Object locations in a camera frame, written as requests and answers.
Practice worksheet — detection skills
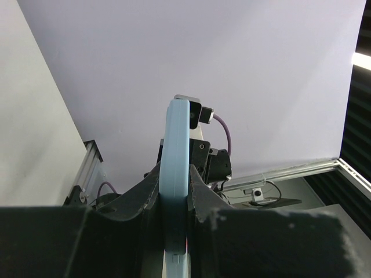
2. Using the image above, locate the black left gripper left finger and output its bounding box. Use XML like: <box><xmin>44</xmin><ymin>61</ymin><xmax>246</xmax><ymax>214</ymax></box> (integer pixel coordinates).
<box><xmin>1</xmin><ymin>167</ymin><xmax>164</xmax><ymax>277</ymax></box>

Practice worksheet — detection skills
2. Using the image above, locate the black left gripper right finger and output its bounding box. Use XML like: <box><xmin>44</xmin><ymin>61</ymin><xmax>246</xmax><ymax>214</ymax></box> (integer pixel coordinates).
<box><xmin>188</xmin><ymin>166</ymin><xmax>364</xmax><ymax>277</ymax></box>

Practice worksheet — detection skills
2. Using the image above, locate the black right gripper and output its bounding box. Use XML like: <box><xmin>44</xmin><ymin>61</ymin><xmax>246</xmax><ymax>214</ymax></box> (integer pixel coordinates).
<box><xmin>190</xmin><ymin>139</ymin><xmax>232</xmax><ymax>185</ymax></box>

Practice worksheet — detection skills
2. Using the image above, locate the light blue phone case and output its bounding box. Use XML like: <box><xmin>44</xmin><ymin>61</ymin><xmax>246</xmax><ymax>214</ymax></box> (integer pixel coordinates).
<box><xmin>159</xmin><ymin>99</ymin><xmax>190</xmax><ymax>277</ymax></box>

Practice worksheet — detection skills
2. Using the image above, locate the ceiling light strip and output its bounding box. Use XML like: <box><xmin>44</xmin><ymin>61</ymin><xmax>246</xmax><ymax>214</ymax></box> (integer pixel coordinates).
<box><xmin>352</xmin><ymin>53</ymin><xmax>371</xmax><ymax>71</ymax></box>

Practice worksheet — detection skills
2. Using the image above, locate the aluminium right frame rail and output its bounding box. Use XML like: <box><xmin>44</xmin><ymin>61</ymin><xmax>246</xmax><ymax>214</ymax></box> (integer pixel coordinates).
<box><xmin>224</xmin><ymin>159</ymin><xmax>339</xmax><ymax>192</ymax></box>

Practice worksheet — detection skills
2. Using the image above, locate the aluminium frame rail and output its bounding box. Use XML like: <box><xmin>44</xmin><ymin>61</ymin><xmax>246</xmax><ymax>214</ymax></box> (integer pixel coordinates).
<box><xmin>224</xmin><ymin>159</ymin><xmax>339</xmax><ymax>192</ymax></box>
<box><xmin>336</xmin><ymin>159</ymin><xmax>371</xmax><ymax>200</ymax></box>
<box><xmin>63</xmin><ymin>140</ymin><xmax>105</xmax><ymax>206</ymax></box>

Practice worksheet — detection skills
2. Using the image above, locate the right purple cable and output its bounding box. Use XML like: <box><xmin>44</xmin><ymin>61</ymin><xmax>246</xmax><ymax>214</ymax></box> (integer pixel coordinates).
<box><xmin>213</xmin><ymin>114</ymin><xmax>233</xmax><ymax>151</ymax></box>

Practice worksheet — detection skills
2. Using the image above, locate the overhead external camera mount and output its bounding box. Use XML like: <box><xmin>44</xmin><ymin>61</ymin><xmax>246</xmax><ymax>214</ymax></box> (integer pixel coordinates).
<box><xmin>223</xmin><ymin>182</ymin><xmax>302</xmax><ymax>207</ymax></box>

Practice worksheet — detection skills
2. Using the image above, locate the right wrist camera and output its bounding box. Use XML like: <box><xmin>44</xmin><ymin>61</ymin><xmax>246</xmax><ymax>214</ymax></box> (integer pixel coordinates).
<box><xmin>174</xmin><ymin>94</ymin><xmax>214</xmax><ymax>130</ymax></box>

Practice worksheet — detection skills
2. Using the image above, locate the aluminium left frame rail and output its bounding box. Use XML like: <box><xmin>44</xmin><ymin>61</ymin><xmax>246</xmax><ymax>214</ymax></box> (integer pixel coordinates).
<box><xmin>63</xmin><ymin>140</ymin><xmax>105</xmax><ymax>206</ymax></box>

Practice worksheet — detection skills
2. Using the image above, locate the aluminium front frame rail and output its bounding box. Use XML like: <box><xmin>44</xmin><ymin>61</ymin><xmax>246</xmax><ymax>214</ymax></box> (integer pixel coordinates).
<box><xmin>336</xmin><ymin>159</ymin><xmax>371</xmax><ymax>200</ymax></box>

